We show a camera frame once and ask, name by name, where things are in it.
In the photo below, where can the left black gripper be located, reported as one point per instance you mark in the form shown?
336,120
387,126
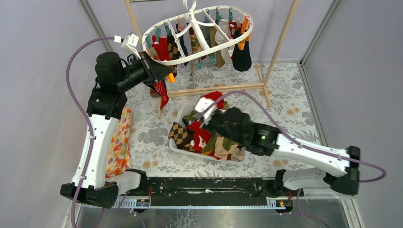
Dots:
148,69

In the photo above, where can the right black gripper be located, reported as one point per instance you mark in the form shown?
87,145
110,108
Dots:
207,127

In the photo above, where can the red snowflake christmas sock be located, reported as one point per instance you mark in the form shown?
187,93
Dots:
161,89

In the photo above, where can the dark navy sock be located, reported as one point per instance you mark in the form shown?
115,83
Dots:
241,59

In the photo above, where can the white round clip hanger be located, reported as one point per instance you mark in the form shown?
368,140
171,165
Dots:
206,17

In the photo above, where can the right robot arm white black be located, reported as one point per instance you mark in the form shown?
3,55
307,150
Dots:
337,169

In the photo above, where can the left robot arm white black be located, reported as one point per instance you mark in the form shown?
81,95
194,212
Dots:
89,184

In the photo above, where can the red hanging sock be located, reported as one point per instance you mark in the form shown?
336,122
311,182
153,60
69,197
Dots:
161,47

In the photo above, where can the patchwork brown green sock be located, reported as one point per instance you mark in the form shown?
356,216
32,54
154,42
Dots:
222,148

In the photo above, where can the red sock behind basket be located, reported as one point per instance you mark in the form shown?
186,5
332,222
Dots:
214,96

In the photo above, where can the white laundry basket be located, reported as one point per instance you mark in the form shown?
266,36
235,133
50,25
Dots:
186,108

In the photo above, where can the brown argyle sock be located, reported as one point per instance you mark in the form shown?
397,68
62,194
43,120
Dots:
182,136

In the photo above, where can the floral grey table mat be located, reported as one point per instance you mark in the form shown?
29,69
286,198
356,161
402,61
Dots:
150,124

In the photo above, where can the orange leaf patterned cloth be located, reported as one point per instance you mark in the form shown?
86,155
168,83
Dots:
119,157

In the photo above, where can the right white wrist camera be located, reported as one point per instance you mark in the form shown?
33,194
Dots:
204,109

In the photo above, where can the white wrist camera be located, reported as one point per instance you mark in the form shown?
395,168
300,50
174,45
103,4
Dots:
128,44
204,109

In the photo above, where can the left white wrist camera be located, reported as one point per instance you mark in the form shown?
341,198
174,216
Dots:
128,44

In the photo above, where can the wooden drying rack frame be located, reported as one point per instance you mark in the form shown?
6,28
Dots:
263,84

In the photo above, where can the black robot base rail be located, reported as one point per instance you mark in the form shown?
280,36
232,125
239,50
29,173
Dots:
212,192

